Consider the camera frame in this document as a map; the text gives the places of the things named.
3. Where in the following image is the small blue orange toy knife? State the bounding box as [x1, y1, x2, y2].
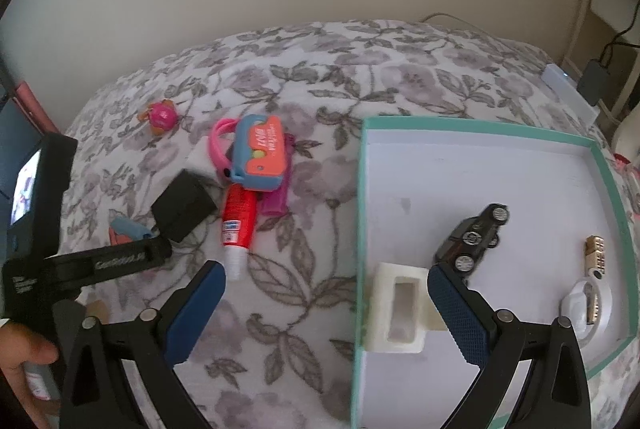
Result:
[108, 215, 154, 246]

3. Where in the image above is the gold black patterned lighter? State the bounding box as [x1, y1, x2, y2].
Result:
[585, 235, 605, 326]

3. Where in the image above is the black power adapter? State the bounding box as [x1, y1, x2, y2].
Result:
[151, 170, 218, 243]

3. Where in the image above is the black toy car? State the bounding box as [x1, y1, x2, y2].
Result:
[434, 204, 510, 283]

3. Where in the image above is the white rectangular plastic holder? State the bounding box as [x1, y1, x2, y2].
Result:
[363, 262, 447, 353]

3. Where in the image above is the red white glue tube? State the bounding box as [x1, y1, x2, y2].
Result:
[220, 183, 257, 281]

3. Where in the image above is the blue orange carrot knife toy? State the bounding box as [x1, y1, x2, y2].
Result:
[230, 115, 288, 192]

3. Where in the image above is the person's left hand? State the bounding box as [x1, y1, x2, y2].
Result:
[1, 322, 58, 429]

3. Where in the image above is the teal white shallow box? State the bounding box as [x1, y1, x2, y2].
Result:
[352, 116, 639, 428]

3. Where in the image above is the white charger cube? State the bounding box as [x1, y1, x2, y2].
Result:
[184, 138, 222, 180]

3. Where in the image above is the pink round toy figure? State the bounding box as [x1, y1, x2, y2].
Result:
[138, 100, 179, 136]

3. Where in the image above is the pink smart watch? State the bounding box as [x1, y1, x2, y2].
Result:
[207, 118, 239, 180]

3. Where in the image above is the floral grey white blanket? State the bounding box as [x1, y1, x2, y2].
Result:
[54, 19, 640, 429]

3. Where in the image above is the white power strip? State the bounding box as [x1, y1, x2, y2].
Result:
[541, 64, 600, 128]

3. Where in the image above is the black plugged charger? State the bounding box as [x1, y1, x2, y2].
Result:
[577, 59, 610, 106]

